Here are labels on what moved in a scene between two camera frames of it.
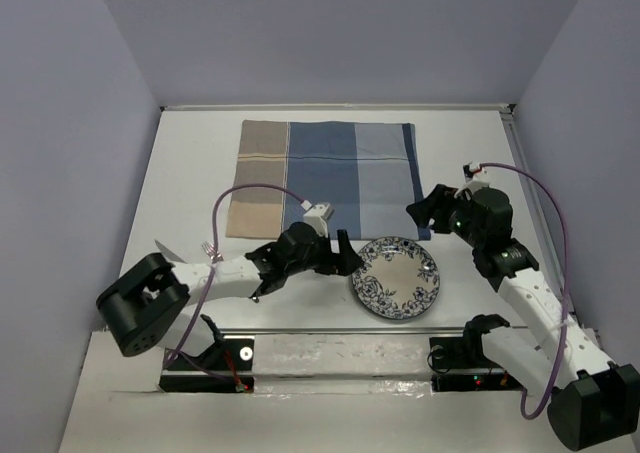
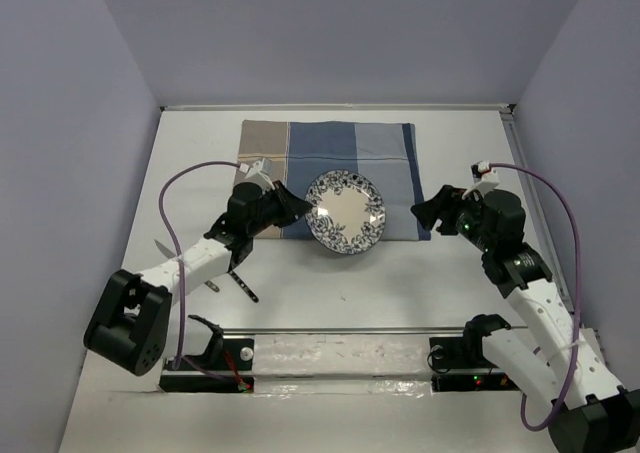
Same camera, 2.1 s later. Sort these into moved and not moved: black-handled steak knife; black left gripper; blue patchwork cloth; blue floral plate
Moved: black left gripper; blue floral plate
Not moved: blue patchwork cloth; black-handled steak knife
